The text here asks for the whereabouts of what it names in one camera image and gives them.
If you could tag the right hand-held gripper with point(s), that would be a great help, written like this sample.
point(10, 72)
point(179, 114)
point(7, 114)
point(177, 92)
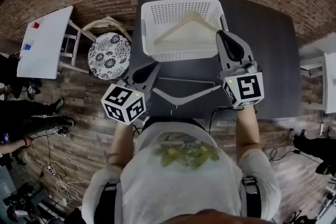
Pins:
point(245, 87)

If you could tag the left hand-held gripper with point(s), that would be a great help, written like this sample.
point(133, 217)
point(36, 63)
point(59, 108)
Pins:
point(123, 103)

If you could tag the white plastic laundry basket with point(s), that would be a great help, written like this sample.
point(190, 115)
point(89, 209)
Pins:
point(181, 56)

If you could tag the white plastic clothes hanger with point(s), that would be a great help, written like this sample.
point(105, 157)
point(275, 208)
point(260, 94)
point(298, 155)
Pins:
point(183, 100)

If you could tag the wooden clothes hanger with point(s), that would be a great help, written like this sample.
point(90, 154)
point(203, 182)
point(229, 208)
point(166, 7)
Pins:
point(170, 31)

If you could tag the person's right forearm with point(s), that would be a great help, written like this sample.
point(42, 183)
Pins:
point(246, 133)

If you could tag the person's left forearm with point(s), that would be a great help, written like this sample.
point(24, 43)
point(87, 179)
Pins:
point(120, 144)

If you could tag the chair with floral seat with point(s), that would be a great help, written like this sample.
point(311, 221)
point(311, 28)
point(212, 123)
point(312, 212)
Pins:
point(109, 56)

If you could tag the person's black trousers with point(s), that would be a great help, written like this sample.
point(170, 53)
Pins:
point(157, 121)

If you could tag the white shelf unit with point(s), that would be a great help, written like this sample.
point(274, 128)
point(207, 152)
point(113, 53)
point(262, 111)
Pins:
point(329, 81)

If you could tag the small white table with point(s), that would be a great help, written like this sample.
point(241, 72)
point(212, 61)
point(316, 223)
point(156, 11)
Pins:
point(42, 44)

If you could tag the person's white floral t-shirt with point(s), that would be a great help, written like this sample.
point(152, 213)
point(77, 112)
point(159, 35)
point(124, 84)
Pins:
point(181, 186)

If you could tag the red cup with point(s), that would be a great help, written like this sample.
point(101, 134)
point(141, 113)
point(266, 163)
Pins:
point(35, 25)

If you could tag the blue cup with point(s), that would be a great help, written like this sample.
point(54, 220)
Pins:
point(26, 47)

